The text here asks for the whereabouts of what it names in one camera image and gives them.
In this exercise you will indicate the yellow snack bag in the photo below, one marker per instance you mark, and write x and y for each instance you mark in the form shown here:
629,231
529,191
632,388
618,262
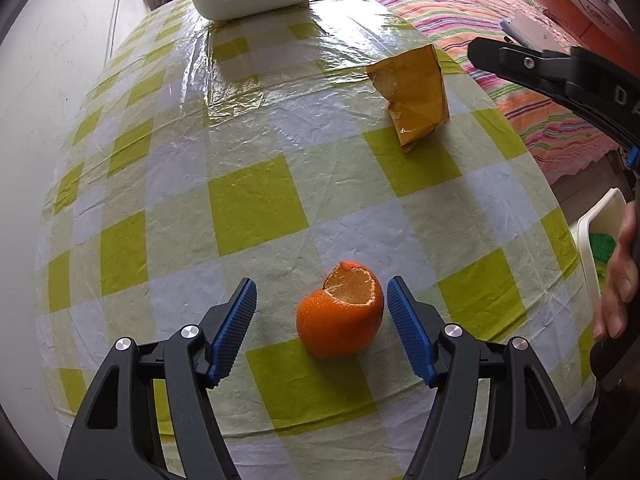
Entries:
415,95

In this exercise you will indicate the orange bottle cap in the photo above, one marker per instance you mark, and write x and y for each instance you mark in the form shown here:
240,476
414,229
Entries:
335,330

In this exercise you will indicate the cream plastic bin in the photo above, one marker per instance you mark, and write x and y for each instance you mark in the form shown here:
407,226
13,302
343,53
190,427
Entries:
607,210

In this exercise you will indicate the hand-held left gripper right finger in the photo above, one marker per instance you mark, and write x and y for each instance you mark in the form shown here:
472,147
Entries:
410,330

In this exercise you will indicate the person's right hand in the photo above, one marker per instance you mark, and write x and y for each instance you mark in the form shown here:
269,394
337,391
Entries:
620,285

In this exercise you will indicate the bed with striped sheet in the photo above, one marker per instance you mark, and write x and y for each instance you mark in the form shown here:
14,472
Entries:
450,10

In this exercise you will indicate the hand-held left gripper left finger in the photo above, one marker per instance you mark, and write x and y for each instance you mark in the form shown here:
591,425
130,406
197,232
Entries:
232,330

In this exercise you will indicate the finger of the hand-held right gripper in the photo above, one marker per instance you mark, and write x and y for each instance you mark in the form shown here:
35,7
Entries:
520,62

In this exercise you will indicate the green knitted scrubber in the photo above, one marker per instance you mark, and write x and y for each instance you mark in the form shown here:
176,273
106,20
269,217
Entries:
602,247

